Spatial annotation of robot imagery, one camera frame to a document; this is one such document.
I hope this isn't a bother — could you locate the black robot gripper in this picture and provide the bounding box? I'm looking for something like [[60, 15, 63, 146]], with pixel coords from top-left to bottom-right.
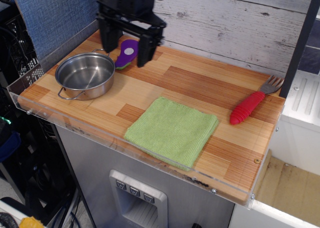
[[97, 0, 167, 68]]

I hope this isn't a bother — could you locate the stainless steel pan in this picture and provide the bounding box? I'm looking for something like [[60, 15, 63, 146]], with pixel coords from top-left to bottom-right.
[[55, 49, 116, 101]]

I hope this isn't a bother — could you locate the green cloth napkin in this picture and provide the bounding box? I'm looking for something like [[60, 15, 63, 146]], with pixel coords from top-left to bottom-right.
[[124, 97, 219, 171]]

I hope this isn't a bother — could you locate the purple toy eggplant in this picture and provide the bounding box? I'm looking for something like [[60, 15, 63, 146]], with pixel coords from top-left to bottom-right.
[[115, 39, 139, 70]]

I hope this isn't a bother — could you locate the blue fabric panel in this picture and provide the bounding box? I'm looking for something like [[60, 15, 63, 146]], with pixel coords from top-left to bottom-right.
[[15, 0, 98, 63]]

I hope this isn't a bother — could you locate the black plastic crate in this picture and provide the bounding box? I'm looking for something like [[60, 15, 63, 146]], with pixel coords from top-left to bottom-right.
[[0, 15, 39, 83]]

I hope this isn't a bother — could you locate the toy fridge water dispenser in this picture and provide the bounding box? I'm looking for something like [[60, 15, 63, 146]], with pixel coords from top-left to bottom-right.
[[109, 169, 169, 228]]

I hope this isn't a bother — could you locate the white toy sink counter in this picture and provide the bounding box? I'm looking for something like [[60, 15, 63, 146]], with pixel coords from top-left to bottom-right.
[[269, 70, 320, 175]]

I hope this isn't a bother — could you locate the clear acrylic table guard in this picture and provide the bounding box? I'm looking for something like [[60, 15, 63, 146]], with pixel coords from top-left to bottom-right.
[[6, 15, 282, 211]]

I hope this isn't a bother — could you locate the red handled fork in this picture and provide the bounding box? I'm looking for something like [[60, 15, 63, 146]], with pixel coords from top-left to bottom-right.
[[229, 75, 284, 125]]

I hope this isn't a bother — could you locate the black right vertical post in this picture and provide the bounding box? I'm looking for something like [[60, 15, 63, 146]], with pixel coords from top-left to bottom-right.
[[279, 0, 320, 98]]

